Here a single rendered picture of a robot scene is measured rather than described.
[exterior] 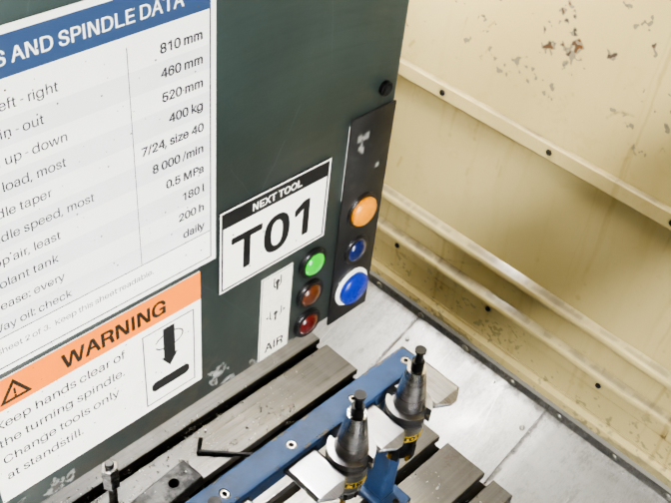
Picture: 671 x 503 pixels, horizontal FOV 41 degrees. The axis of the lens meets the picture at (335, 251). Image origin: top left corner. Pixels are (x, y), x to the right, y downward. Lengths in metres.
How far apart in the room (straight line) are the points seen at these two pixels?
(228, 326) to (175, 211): 0.13
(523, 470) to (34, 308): 1.32
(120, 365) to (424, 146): 1.14
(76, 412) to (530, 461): 1.24
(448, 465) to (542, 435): 0.24
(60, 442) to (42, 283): 0.13
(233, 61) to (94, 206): 0.11
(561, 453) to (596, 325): 0.28
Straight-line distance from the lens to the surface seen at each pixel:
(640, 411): 1.64
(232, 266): 0.60
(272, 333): 0.69
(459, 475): 1.57
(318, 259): 0.67
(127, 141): 0.49
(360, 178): 0.66
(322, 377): 1.66
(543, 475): 1.73
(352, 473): 1.16
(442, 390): 1.25
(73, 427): 0.60
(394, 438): 1.19
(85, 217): 0.50
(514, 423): 1.76
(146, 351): 0.60
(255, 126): 0.55
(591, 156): 1.44
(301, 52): 0.55
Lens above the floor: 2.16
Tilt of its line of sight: 41 degrees down
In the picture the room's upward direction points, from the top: 7 degrees clockwise
